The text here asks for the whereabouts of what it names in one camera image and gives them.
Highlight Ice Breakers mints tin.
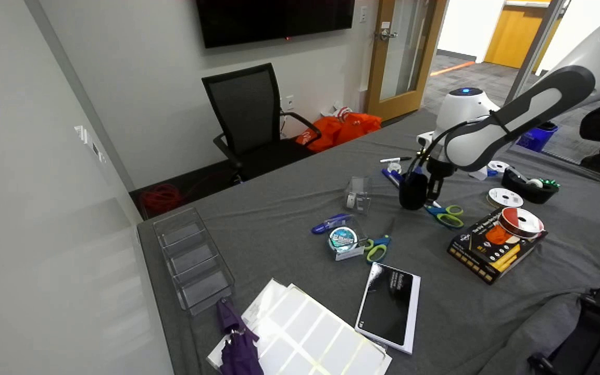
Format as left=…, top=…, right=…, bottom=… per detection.
left=328, top=224, right=361, bottom=255

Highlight yellow wooden hallway door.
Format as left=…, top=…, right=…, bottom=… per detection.
left=483, top=2, right=553, bottom=70

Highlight black mug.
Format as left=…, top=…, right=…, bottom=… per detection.
left=399, top=169, right=432, bottom=213

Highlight clear plastic organizer tray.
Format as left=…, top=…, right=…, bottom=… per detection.
left=153, top=206, right=238, bottom=317

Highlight metal partition post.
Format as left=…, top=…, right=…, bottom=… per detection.
left=504, top=0, right=574, bottom=100

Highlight blue recycling bin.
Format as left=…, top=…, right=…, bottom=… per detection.
left=516, top=121, right=561, bottom=155

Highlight white flat spool disc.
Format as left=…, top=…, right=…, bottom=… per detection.
left=488, top=185, right=526, bottom=211

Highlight white label sheets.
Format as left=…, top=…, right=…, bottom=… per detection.
left=207, top=277, right=394, bottom=375

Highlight red white wire spool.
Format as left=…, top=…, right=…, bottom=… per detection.
left=501, top=206, right=547, bottom=238

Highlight red floor object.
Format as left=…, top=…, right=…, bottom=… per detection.
left=137, top=184, right=186, bottom=216

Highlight black wall television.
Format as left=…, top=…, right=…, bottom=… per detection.
left=194, top=0, right=356, bottom=50

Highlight black tape dispenser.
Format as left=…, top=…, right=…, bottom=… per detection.
left=501, top=167, right=562, bottom=206

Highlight black orange cardboard box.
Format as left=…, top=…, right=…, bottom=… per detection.
left=445, top=206, right=551, bottom=286

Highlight metal door handle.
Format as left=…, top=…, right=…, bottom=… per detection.
left=375, top=19, right=395, bottom=42

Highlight clear square plastic box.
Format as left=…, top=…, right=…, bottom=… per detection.
left=328, top=228, right=369, bottom=263

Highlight black mesh office chair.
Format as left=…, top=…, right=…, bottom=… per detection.
left=200, top=61, right=323, bottom=184

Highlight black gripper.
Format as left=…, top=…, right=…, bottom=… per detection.
left=420, top=153, right=454, bottom=209

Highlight wooden glass panel door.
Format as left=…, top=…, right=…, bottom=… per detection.
left=365, top=0, right=450, bottom=121

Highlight orange bag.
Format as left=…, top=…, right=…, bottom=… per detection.
left=297, top=111, right=383, bottom=155

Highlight small blue object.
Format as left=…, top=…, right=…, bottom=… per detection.
left=472, top=165, right=499, bottom=184

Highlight blue capped marker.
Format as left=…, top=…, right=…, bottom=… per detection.
left=379, top=167, right=405, bottom=190

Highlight small clear acrylic holder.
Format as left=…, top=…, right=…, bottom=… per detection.
left=344, top=175, right=372, bottom=214

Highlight blue green scissors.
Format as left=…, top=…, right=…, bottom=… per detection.
left=361, top=234, right=394, bottom=265
left=423, top=200, right=467, bottom=231

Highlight white tablet with black screen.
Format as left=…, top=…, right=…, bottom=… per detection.
left=353, top=261, right=423, bottom=356

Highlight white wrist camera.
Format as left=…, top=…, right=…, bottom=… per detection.
left=414, top=130, right=437, bottom=153

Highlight black chair with red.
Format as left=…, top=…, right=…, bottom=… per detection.
left=528, top=235, right=600, bottom=375

